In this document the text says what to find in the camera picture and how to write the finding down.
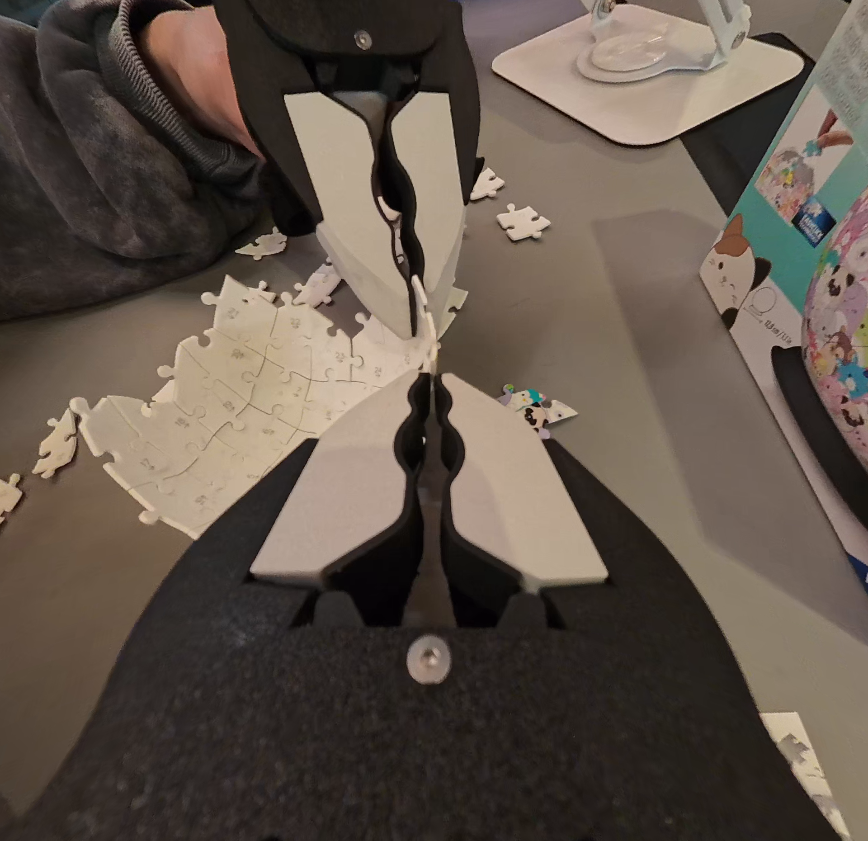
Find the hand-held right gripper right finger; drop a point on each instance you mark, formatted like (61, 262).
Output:
(525, 502)

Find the colourful printed puzzle piece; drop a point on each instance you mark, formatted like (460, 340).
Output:
(536, 407)

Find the puzzle instruction leaflet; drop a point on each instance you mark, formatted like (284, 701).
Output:
(807, 766)

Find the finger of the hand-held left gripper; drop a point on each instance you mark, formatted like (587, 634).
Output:
(434, 163)
(339, 190)

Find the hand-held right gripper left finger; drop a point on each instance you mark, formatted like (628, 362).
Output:
(339, 502)

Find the colourful puzzle ball box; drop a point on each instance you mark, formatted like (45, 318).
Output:
(800, 278)

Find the white puzzle piece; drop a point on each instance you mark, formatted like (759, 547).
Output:
(55, 444)
(522, 222)
(453, 305)
(487, 184)
(317, 285)
(261, 244)
(8, 498)

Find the partly built white puzzle ball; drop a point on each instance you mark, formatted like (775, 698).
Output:
(237, 393)

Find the person's left forearm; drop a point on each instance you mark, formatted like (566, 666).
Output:
(81, 176)

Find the white stand with base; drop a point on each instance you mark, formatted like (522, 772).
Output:
(644, 108)

